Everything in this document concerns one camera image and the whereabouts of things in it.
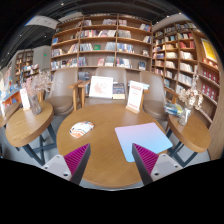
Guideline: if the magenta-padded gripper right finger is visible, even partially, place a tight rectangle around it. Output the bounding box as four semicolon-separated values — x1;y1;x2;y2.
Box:
131;143;184;186

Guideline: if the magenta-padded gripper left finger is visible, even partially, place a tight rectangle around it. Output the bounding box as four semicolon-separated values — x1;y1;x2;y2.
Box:
41;143;92;186

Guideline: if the white orange computer mouse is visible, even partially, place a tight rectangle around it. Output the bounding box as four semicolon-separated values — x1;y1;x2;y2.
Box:
68;120;95;139

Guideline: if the pink blue gradient mouse pad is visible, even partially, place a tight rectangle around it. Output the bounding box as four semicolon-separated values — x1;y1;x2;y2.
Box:
114;122;174;163

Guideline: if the round wooden side table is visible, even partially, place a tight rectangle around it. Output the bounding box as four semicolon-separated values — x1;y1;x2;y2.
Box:
165;113;212;168
4;100;58;167

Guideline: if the glass vase with white flowers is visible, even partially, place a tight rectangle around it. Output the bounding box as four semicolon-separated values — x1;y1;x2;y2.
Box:
177;73;204;127

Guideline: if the colourful magazines stack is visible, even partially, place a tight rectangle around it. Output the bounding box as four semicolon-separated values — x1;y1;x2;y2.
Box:
163;102;185;117

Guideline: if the beige armchair with wooden arms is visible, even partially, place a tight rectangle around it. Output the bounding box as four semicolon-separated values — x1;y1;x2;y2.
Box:
44;67;83;117
139;70;169;122
78;66;129;108

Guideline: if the white red sign, wooden stand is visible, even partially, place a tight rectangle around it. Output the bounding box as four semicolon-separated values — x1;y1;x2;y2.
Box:
125;80;145;114

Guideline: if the glass vase with pink flowers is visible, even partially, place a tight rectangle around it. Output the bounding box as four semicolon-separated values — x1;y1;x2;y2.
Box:
22;70;53;116

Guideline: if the dark cover book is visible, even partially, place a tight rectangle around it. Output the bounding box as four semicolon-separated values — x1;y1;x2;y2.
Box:
112;82;126;100

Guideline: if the white framed floral picture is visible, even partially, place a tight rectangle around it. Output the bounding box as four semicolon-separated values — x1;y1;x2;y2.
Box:
88;75;114;100

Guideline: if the small white card sign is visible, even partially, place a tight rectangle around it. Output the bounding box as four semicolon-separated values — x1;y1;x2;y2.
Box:
19;87;32;111

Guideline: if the colourful book display table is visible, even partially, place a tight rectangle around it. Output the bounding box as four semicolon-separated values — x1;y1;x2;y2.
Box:
0;64;23;108

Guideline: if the small distant wooden bookshelf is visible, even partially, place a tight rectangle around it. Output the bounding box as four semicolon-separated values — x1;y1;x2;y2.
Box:
13;49;40;83

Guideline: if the wide wooden bookshelf unit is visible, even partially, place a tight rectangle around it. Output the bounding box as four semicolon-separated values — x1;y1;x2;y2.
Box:
49;13;154;73

